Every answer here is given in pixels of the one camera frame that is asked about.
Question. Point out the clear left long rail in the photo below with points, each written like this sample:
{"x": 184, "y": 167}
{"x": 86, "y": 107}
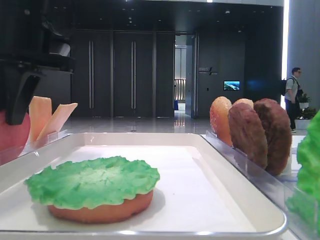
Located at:
{"x": 30, "y": 142}

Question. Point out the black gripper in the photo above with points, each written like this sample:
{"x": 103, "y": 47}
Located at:
{"x": 33, "y": 39}

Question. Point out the green lettuce leaf on tray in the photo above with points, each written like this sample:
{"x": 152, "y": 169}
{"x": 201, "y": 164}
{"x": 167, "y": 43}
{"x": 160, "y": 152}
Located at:
{"x": 92, "y": 183}

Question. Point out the white rectangular metal tray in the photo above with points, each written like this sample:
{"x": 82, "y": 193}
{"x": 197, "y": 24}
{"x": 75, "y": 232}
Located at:
{"x": 200, "y": 195}

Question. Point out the wall mounted screen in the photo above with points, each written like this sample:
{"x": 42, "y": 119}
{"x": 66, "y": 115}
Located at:
{"x": 231, "y": 85}

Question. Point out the left brown meat patty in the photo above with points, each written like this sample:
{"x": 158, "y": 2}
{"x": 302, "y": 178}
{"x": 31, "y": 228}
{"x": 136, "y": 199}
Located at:
{"x": 247, "y": 133}

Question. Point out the brown meat patty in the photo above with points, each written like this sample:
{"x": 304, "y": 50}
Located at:
{"x": 276, "y": 124}
{"x": 247, "y": 133}

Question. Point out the clear right long rail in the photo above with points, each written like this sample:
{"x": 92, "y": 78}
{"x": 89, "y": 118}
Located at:
{"x": 277, "y": 188}

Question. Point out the green lettuce leaf standing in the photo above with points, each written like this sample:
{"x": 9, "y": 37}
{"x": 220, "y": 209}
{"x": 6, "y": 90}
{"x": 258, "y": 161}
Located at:
{"x": 306, "y": 172}

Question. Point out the clear long rail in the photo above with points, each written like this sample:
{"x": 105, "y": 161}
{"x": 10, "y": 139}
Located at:
{"x": 30, "y": 142}
{"x": 277, "y": 188}

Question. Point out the bun half under lettuce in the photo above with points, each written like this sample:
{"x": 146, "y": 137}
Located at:
{"x": 105, "y": 213}

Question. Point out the person with backpack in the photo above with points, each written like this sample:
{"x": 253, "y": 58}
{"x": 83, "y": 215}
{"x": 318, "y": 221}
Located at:
{"x": 289, "y": 88}

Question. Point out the left bun half top right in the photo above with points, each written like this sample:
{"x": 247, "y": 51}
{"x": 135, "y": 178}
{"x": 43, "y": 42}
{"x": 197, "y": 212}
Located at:
{"x": 219, "y": 122}

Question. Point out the left orange cheese slice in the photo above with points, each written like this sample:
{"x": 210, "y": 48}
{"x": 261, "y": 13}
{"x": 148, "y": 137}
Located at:
{"x": 40, "y": 111}

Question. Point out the potted green plant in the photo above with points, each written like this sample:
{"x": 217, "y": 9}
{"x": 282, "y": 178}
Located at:
{"x": 304, "y": 112}

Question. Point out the orange cheese slice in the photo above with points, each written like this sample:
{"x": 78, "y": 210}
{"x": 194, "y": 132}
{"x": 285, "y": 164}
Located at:
{"x": 40, "y": 111}
{"x": 57, "y": 120}

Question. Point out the right brown meat patty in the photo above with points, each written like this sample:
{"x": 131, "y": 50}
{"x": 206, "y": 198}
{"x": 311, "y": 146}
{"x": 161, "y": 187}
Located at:
{"x": 276, "y": 124}

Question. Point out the red tomato slice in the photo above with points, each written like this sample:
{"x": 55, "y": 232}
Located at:
{"x": 13, "y": 138}

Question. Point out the right orange cheese slice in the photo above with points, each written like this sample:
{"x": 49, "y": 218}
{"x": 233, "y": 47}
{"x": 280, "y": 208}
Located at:
{"x": 57, "y": 120}

